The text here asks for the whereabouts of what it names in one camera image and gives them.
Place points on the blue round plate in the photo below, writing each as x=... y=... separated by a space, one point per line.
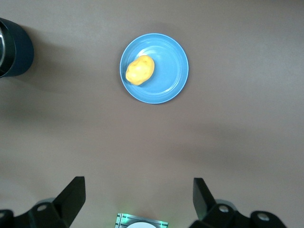
x=166 y=71

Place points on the yellow potato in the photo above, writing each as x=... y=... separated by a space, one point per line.
x=140 y=70

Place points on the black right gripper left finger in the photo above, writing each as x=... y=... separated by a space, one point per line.
x=71 y=197

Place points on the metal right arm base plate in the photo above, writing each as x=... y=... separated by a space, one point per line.
x=122 y=219

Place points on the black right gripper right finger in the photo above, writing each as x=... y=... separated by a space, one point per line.
x=204 y=202

